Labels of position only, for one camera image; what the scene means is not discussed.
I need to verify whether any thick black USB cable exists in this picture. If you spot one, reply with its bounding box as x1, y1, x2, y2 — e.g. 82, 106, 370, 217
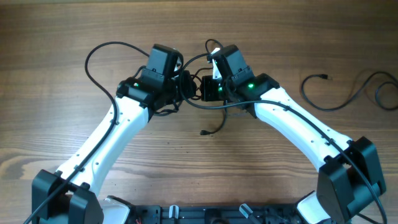
174, 67, 215, 102

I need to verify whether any thin black USB cable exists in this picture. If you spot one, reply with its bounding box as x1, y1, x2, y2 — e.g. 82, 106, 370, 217
300, 71, 398, 112

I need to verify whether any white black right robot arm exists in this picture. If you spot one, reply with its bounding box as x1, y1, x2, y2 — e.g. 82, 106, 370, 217
201, 45, 386, 223

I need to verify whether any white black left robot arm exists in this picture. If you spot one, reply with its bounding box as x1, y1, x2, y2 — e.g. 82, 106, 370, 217
26, 44, 196, 223

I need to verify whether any left camera cable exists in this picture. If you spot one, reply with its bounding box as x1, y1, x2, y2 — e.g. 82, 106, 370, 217
23, 41, 152, 224

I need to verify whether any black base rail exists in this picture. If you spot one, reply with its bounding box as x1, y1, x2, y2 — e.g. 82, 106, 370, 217
126, 204, 305, 224

